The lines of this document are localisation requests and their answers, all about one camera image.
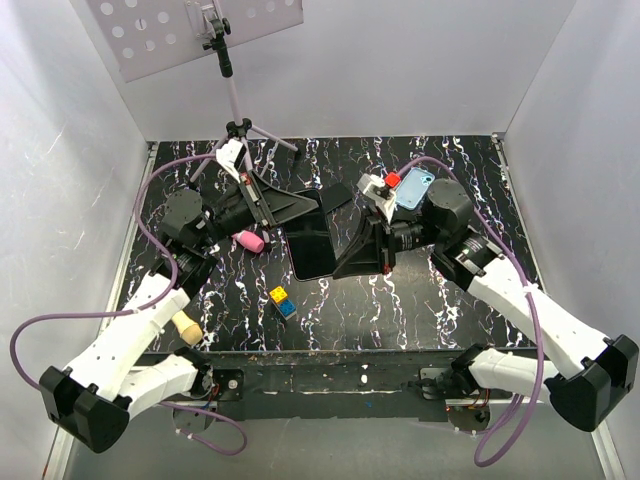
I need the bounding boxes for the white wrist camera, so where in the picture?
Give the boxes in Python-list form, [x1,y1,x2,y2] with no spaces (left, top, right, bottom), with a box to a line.
[215,139,247,183]
[357,173,397,224]

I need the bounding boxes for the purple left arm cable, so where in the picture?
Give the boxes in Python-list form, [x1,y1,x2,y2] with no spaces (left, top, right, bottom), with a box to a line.
[9,153,249,456]

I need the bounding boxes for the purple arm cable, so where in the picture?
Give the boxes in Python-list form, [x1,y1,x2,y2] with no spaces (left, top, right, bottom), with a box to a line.
[399,156,546,469]
[9,153,249,456]

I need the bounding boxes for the orange and blue toy blocks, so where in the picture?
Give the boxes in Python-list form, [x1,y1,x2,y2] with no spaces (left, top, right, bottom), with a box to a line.
[269,286,296,320]

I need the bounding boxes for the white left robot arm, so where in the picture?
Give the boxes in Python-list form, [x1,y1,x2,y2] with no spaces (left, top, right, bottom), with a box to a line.
[38,173,318,453]

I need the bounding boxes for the pink cylindrical stick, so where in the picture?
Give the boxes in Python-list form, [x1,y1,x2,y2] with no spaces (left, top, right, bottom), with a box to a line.
[232,230,265,254]

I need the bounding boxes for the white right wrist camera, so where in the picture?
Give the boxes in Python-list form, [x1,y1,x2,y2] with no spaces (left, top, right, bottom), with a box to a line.
[357,173,397,224]

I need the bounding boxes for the lilac music stand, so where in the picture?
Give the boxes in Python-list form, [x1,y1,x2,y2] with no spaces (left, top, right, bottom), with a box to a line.
[87,1,304,182]

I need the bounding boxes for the wooden handled tool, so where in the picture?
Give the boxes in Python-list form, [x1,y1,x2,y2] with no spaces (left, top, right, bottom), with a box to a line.
[171,310,204,346]

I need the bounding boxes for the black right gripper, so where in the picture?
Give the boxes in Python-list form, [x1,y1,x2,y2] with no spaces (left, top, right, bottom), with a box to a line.
[329,205,444,277]

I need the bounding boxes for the light blue phone case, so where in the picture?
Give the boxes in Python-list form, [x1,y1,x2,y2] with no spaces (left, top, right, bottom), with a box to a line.
[396,167,435,211]

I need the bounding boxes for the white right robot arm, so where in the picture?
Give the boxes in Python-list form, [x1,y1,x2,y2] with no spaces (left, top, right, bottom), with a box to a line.
[333,174,639,432]

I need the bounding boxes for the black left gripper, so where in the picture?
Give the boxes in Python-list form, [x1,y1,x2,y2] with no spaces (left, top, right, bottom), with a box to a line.
[195,169,318,251]

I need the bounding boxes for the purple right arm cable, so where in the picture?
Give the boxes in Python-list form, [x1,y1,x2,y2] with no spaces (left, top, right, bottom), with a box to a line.
[399,156,546,469]

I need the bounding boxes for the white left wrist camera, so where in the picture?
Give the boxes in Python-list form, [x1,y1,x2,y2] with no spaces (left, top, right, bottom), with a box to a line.
[215,139,247,183]

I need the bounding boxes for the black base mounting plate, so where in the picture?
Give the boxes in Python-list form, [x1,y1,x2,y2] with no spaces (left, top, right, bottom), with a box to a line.
[154,349,496,426]

